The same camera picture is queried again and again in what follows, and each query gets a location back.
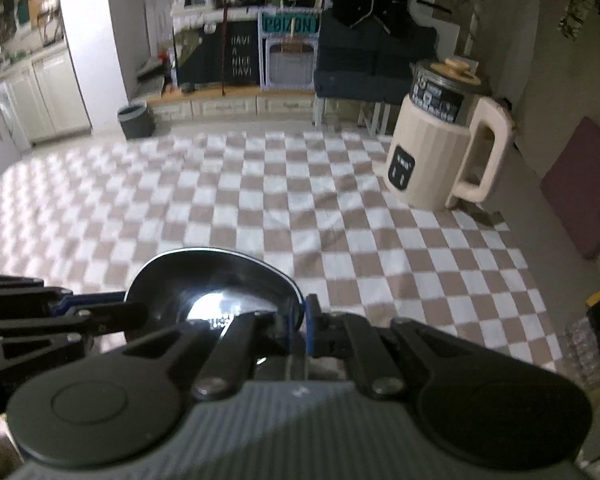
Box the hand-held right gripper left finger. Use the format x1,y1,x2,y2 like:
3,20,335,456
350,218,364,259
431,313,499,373
110,310,294,402

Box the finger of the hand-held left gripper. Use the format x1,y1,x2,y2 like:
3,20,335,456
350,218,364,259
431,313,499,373
0,272,127,320
0,302,149,378

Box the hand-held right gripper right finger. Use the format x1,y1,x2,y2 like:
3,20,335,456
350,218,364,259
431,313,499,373
306,295,531,401

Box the round steel bowl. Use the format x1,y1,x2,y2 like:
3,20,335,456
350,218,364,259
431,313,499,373
124,247,306,341

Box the checkered tablecloth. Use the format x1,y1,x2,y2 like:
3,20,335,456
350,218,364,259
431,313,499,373
0,130,566,376

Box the grey trash bin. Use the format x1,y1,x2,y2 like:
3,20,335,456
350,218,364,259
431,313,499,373
117,100,156,141

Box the white kitchen cabinet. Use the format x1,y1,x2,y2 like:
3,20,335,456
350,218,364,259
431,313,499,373
0,50,92,153

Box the low white drawer cabinet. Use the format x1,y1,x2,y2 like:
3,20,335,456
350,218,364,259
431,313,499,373
147,85,317,122

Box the dark cushioned chair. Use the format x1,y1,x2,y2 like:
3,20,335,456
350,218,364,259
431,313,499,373
312,15,438,137

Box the white toy oven box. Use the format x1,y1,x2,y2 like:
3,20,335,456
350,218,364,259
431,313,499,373
258,9,323,93

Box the pack of water bottles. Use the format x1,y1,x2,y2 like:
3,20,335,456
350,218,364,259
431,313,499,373
562,317,600,388

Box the black sign board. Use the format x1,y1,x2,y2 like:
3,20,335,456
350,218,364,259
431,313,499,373
221,19,262,86

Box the purple cushion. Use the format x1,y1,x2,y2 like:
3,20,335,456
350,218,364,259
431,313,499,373
540,116,600,260

